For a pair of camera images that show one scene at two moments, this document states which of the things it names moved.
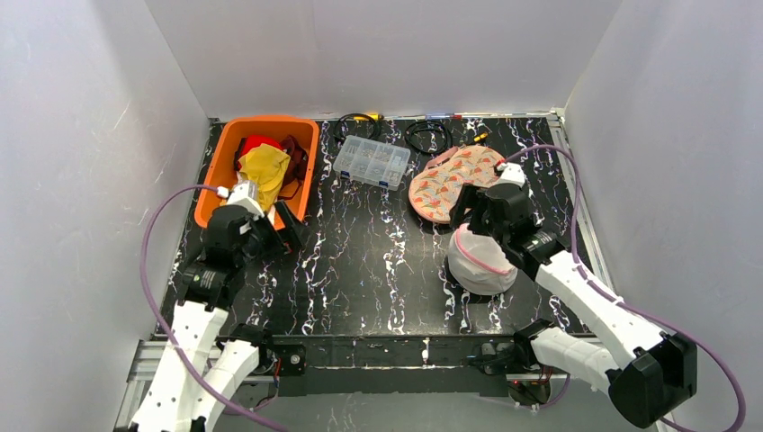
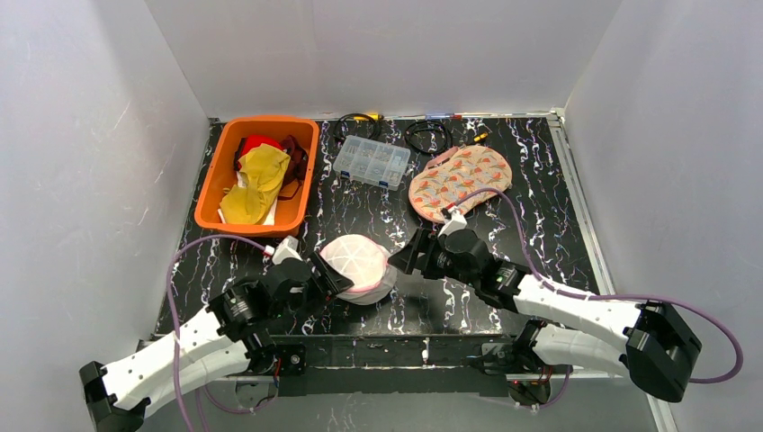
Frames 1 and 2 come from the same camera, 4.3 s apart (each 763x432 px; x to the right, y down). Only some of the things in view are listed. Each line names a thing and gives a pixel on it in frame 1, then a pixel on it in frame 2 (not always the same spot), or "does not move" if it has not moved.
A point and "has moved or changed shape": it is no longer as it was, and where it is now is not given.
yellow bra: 266,166 does not move
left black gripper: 277,232 -> 321,276
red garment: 248,142 does not move
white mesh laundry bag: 479,264 has moved or changed shape
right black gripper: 479,210 -> 421,254
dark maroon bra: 298,162 does not move
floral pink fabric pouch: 434,191 does not move
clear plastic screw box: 373,161 does not move
